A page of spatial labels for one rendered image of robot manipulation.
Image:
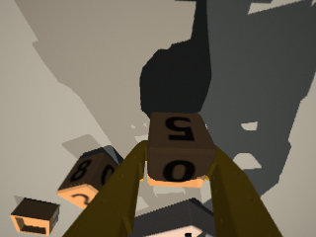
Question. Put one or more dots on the brown number cube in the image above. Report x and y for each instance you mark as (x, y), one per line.
(180, 150)
(86, 178)

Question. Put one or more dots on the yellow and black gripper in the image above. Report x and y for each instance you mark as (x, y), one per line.
(237, 208)

